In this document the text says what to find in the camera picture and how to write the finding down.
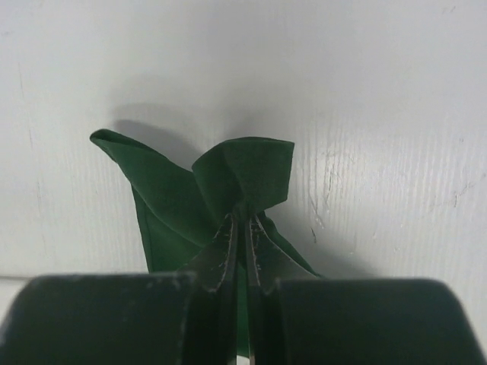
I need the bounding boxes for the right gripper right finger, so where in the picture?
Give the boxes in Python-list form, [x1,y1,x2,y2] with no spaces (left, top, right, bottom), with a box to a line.
[245,217,486,364]

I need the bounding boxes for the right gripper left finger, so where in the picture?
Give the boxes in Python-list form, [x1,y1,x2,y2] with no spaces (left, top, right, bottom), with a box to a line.
[1,215,237,364]

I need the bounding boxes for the white and green t-shirt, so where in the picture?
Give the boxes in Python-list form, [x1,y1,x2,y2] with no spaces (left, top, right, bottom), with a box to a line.
[90,129,316,364]

